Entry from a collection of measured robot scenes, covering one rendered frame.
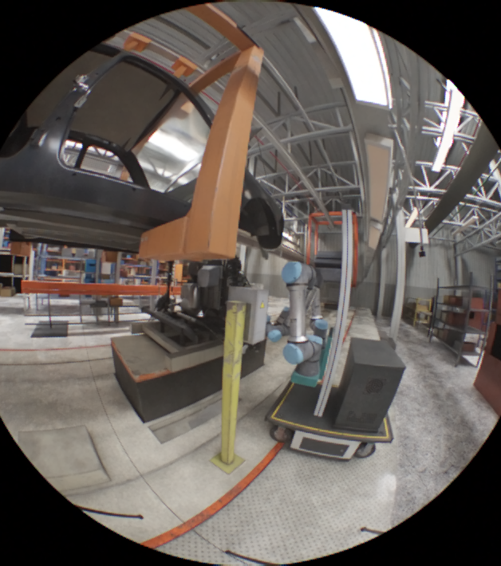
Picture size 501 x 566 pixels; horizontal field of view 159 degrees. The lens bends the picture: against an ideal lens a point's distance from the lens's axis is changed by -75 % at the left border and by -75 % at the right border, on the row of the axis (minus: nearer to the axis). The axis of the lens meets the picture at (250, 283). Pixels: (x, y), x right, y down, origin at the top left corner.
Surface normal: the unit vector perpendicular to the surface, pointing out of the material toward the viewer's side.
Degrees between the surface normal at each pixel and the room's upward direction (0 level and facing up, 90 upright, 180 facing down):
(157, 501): 0
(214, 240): 90
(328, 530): 0
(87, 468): 0
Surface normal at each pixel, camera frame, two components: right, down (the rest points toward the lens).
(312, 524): 0.09, -1.00
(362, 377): -0.47, -0.03
